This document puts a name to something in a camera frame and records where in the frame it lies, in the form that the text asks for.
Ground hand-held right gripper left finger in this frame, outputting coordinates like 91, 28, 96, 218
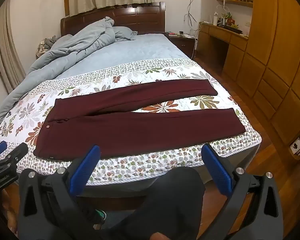
19, 144, 102, 240

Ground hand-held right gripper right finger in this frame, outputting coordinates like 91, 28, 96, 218
201, 144, 284, 240

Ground maroon pants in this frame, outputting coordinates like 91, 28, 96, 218
33, 79, 246, 160

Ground green shoe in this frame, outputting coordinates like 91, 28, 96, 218
94, 209, 107, 222

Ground person's leg in dark trousers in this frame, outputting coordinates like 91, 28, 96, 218
107, 166, 207, 240

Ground beige long curtain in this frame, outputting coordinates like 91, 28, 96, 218
0, 0, 27, 94

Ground pile of clothes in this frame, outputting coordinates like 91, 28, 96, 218
36, 36, 59, 58

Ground floral leaf print quilt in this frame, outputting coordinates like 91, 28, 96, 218
0, 58, 262, 186

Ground grey-blue duvet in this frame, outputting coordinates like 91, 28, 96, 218
0, 16, 115, 143

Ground wooden desk with drawers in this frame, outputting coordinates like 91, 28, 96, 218
197, 21, 249, 74

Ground wooden wardrobe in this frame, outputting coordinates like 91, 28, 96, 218
222, 0, 300, 160

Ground dark wooden nightstand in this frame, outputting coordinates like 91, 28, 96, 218
165, 31, 198, 58

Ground grey-blue pillow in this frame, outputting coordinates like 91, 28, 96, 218
112, 26, 138, 42

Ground wall socket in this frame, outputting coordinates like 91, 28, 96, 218
289, 130, 300, 157

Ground hanging white cables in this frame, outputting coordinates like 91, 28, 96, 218
184, 0, 199, 30

